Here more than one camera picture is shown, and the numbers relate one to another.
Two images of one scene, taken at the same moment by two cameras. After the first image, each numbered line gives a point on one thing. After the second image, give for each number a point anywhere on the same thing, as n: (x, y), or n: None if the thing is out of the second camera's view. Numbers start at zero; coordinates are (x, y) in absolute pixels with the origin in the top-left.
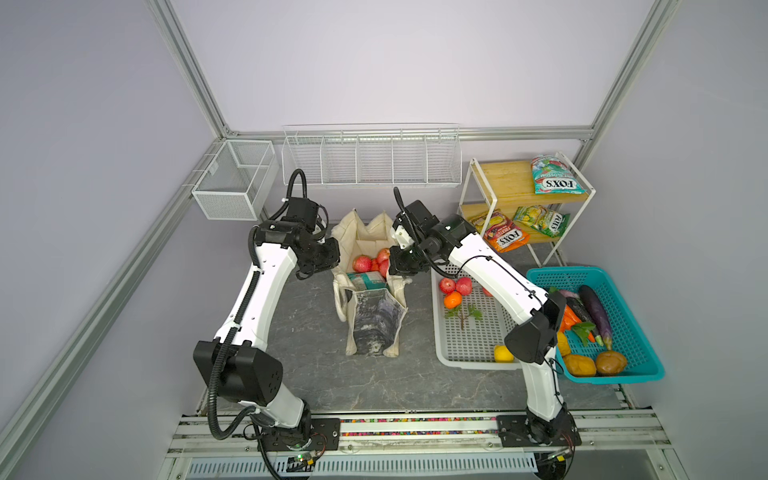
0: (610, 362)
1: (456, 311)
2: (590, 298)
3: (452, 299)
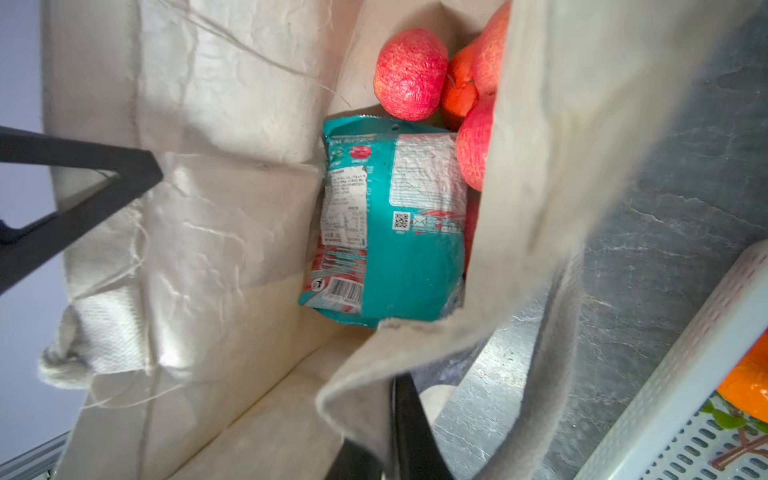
0: None
1: (750, 432)
2: None
3: (747, 387)
